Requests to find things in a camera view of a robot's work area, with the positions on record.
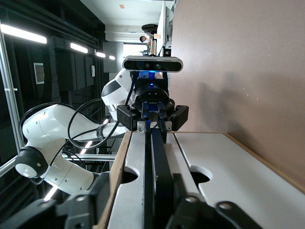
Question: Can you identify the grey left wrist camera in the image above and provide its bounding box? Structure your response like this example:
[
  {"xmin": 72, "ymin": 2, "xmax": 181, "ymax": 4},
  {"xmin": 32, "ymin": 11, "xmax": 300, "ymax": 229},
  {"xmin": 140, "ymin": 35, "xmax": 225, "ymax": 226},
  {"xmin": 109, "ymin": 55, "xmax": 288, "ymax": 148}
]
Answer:
[{"xmin": 122, "ymin": 55, "xmax": 183, "ymax": 72}]

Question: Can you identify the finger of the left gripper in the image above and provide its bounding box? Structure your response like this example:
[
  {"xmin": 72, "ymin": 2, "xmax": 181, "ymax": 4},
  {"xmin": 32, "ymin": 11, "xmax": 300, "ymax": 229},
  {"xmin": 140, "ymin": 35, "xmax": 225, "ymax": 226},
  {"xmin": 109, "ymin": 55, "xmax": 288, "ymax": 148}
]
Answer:
[
  {"xmin": 116, "ymin": 104, "xmax": 145, "ymax": 132},
  {"xmin": 165, "ymin": 104, "xmax": 189, "ymax": 132}
]

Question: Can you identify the black drawer handle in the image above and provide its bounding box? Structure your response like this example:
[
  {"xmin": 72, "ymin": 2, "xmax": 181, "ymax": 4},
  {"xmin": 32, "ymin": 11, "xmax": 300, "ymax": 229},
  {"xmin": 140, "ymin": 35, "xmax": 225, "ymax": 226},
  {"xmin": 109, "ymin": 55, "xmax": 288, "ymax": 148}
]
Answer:
[{"xmin": 142, "ymin": 127, "xmax": 182, "ymax": 229}]

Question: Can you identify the wooden drawer cabinet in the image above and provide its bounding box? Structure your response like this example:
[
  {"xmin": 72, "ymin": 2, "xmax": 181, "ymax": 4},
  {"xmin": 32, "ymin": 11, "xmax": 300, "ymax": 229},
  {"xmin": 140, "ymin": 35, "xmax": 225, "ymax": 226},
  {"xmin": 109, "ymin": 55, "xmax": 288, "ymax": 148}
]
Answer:
[{"xmin": 95, "ymin": 130, "xmax": 305, "ymax": 229}]

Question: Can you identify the person in white shirt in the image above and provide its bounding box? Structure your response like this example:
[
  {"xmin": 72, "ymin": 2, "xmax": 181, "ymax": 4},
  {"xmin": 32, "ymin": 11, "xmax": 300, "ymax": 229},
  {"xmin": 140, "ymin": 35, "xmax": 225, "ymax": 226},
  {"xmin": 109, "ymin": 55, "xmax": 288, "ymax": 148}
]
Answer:
[{"xmin": 139, "ymin": 32, "xmax": 156, "ymax": 46}]

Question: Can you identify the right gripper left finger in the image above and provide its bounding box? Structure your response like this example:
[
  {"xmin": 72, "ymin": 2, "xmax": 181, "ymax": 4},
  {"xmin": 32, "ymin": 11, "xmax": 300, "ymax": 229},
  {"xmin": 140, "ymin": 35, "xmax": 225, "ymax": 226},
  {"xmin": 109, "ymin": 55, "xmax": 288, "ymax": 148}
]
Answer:
[{"xmin": 0, "ymin": 171, "xmax": 112, "ymax": 229}]

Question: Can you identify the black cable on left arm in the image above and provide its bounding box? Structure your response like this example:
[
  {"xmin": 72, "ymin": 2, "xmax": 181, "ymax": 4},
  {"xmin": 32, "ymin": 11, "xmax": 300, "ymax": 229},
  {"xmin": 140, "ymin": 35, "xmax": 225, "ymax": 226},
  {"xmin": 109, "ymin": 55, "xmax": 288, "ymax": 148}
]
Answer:
[{"xmin": 19, "ymin": 77, "xmax": 134, "ymax": 186}]

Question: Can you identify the aluminium frame post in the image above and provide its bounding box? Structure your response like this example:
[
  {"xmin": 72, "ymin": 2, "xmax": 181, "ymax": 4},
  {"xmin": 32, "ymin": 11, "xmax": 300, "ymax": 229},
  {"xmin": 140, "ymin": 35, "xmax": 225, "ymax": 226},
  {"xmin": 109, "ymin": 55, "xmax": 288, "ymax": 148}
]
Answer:
[{"xmin": 0, "ymin": 22, "xmax": 23, "ymax": 178}]

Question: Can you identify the brown table cover sheet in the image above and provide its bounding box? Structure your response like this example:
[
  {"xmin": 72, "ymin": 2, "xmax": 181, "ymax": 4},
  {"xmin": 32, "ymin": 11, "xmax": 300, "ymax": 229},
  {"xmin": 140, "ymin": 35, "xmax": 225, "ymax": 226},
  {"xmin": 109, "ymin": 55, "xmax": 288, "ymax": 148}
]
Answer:
[{"xmin": 168, "ymin": 0, "xmax": 305, "ymax": 189}]

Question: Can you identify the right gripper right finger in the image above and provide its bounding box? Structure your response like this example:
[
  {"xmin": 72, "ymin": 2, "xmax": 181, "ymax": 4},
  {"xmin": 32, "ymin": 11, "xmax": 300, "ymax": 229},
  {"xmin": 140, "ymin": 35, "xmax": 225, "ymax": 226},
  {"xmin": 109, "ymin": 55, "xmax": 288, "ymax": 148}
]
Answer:
[{"xmin": 166, "ymin": 173, "xmax": 263, "ymax": 229}]

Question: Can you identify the white drawer without handle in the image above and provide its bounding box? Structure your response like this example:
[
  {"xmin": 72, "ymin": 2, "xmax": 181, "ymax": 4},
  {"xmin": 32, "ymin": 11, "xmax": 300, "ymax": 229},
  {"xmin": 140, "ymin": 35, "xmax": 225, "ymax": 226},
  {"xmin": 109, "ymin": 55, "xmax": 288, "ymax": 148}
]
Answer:
[{"xmin": 175, "ymin": 133, "xmax": 297, "ymax": 229}]

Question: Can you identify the checkerboard calibration board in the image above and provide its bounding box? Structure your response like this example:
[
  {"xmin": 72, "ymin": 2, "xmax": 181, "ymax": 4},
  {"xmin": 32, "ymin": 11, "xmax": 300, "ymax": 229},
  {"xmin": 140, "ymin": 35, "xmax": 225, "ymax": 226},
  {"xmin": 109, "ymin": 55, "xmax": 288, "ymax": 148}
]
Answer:
[{"xmin": 33, "ymin": 62, "xmax": 45, "ymax": 85}]

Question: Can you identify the black left camera mount bracket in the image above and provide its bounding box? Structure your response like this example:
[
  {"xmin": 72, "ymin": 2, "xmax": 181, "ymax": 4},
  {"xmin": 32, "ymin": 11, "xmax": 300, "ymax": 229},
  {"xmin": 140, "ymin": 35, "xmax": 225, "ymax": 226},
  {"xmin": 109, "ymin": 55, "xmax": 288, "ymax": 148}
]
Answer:
[{"xmin": 130, "ymin": 71, "xmax": 167, "ymax": 86}]

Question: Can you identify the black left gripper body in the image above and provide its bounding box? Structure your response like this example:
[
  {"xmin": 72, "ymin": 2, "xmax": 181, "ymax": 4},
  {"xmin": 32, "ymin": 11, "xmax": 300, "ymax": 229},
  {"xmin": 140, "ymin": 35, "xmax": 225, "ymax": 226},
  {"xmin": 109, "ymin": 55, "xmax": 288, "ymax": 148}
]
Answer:
[{"xmin": 130, "ymin": 83, "xmax": 176, "ymax": 121}]

